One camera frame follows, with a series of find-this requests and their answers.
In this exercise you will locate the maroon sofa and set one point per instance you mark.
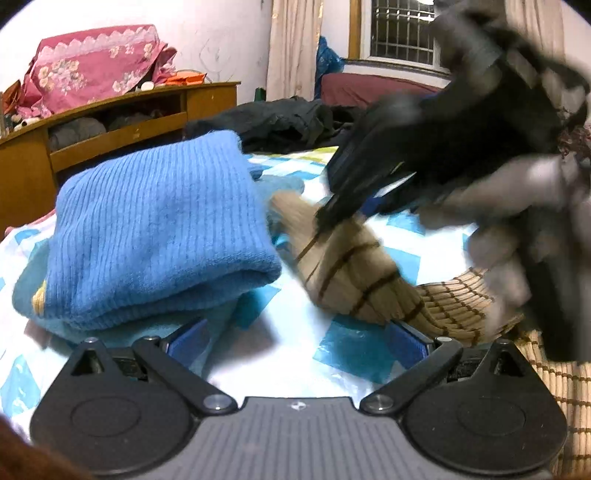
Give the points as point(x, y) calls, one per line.
point(369, 90)

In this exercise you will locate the person's right hand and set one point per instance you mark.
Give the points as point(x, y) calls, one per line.
point(503, 194)

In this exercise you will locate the green bottle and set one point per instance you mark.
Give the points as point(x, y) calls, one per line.
point(259, 93)

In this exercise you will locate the beige curtain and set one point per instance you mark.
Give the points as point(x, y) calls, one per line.
point(293, 46)

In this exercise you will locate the blue patterned bag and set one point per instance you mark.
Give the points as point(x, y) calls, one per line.
point(327, 62)

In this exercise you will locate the wooden bedside cabinet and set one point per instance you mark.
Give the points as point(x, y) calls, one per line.
point(115, 134)

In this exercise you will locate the green white checkered bed sheet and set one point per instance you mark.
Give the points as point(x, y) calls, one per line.
point(286, 156)

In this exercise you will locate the barred window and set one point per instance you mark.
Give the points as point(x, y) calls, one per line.
point(399, 27)

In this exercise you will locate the pink floral cloth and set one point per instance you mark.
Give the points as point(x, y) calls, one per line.
point(92, 64)

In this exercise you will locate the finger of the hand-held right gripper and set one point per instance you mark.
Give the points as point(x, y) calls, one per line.
point(351, 184)
point(392, 196)

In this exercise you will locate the dark clothes pile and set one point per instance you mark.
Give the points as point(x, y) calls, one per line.
point(281, 122)

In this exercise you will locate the orange bag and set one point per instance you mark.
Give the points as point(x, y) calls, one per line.
point(184, 77)

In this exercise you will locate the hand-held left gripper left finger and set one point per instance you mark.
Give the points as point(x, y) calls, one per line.
point(189, 342)

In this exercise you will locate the teal knit sweater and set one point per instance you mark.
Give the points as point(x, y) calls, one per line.
point(138, 330)

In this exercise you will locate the blue white checkered bed sheet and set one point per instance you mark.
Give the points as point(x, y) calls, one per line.
point(295, 341)

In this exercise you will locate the beige striped knit sweater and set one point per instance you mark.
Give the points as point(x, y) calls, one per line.
point(351, 272)

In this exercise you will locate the brown clothing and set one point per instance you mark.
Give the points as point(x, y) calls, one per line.
point(27, 454)

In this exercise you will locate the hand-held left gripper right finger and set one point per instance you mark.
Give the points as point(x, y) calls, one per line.
point(406, 344)

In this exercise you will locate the blue knit sweater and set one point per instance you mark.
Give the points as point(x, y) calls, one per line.
point(157, 230)

